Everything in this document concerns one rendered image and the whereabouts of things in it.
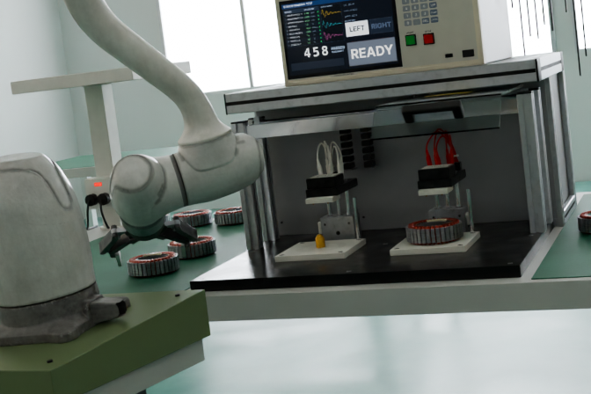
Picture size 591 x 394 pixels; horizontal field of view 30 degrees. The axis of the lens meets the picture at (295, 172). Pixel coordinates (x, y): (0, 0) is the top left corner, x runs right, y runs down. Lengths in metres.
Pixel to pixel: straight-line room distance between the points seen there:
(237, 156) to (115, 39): 0.30
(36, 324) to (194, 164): 0.48
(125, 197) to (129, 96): 7.73
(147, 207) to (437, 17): 0.73
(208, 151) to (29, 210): 0.46
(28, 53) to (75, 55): 0.57
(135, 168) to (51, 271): 0.37
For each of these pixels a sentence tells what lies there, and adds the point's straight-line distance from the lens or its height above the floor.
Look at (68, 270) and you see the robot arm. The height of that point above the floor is 0.90.
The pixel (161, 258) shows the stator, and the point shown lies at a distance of 2.38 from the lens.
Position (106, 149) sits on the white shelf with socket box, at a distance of 3.24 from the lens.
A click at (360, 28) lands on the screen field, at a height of 1.22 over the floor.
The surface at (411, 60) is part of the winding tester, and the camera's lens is 2.32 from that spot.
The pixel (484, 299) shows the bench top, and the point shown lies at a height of 0.72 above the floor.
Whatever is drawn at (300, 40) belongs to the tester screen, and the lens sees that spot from 2.38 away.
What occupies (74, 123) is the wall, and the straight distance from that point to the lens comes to 10.00.
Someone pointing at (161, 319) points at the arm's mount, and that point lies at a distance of 1.70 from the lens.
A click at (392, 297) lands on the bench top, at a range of 1.98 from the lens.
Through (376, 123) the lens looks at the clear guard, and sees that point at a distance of 2.07.
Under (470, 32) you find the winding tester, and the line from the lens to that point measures 2.29.
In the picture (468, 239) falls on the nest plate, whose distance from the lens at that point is 2.19.
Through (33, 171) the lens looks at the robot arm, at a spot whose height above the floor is 1.05.
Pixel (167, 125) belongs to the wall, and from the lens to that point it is 9.57.
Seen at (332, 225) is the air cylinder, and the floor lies 0.81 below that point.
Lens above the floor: 1.17
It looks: 6 degrees down
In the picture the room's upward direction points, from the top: 7 degrees counter-clockwise
